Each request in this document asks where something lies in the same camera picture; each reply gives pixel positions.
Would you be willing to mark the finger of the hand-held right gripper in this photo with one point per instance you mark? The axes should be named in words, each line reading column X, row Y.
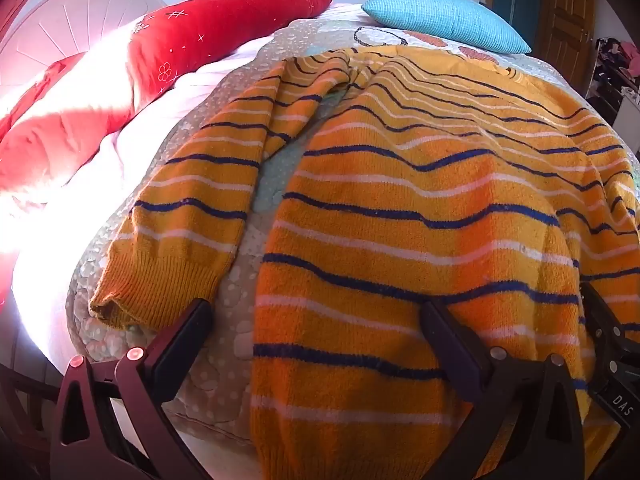
column 597, row 315

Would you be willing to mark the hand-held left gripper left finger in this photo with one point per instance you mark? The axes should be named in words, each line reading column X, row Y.
column 184, row 350

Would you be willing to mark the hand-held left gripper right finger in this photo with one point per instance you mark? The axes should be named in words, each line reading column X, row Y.
column 450, row 350

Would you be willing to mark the yellow striped sweater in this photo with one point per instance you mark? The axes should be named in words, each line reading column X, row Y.
column 400, row 210

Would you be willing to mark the pink clothes pile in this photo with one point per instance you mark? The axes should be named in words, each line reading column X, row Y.
column 617, row 50

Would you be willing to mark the quilted heart-print bedspread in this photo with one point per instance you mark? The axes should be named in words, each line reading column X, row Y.
column 235, row 350

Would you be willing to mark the white bed sheet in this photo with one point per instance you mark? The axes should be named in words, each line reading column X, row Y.
column 150, row 135

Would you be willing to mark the dark shoe rack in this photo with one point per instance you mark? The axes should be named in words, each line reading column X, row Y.
column 607, row 90

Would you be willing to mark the wooden door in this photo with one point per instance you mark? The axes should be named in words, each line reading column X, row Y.
column 567, row 15

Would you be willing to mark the long red pillow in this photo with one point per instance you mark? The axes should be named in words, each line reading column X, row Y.
column 200, row 35

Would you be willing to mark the blue knitted pillow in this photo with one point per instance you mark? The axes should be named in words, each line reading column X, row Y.
column 445, row 17

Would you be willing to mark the white round headboard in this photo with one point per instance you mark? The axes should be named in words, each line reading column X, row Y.
column 60, row 20

